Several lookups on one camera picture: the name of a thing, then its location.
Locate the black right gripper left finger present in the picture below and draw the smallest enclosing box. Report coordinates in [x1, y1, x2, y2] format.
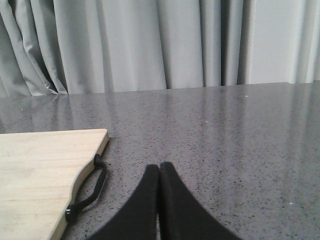
[89, 164, 160, 240]

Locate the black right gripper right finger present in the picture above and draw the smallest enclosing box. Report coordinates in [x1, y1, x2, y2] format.
[158, 162, 240, 240]

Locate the light wooden cutting board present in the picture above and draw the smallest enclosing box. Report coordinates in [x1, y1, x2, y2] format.
[0, 129, 109, 240]

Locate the grey pleated curtain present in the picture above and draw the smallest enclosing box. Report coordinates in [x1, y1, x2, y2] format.
[0, 0, 253, 98]

